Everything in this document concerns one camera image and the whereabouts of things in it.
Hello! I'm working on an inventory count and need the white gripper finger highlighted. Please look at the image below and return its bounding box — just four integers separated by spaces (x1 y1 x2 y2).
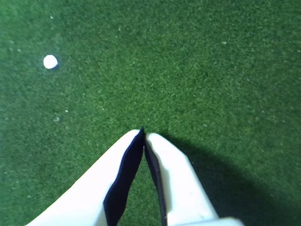
143 132 221 226
25 126 145 226

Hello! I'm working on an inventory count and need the long green turf mat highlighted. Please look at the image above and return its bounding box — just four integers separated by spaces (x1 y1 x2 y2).
0 0 301 226

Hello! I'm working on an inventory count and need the small white dot marker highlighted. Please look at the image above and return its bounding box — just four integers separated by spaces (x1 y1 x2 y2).
43 54 58 70

